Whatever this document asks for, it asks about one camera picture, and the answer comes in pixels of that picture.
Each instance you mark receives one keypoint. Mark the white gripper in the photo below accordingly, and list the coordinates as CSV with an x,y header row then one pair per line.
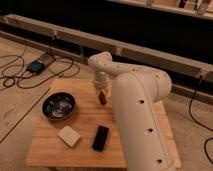
x,y
101,80

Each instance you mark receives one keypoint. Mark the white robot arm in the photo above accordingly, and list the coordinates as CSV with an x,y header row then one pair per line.
x,y
134,92

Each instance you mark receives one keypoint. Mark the white sponge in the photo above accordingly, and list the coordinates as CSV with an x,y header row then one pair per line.
x,y
69,136

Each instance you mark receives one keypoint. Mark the black metal bowl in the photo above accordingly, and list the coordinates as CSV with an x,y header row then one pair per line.
x,y
58,106

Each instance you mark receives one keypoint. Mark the wooden table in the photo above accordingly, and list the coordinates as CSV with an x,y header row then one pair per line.
x,y
49,150

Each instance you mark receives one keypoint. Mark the black rectangular remote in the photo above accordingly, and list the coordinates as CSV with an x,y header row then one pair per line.
x,y
100,138

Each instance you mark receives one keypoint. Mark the blue power adapter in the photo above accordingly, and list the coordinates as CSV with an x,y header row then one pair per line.
x,y
35,67

